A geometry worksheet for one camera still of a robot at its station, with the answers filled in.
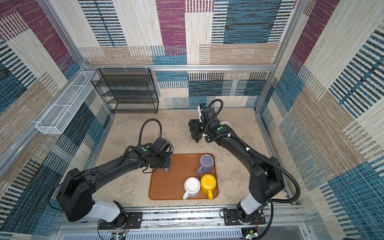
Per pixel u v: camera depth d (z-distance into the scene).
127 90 1.11
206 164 0.83
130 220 0.73
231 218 0.73
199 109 0.76
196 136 0.97
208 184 0.75
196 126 0.74
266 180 0.43
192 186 0.77
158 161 0.67
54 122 0.70
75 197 0.42
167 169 0.85
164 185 0.83
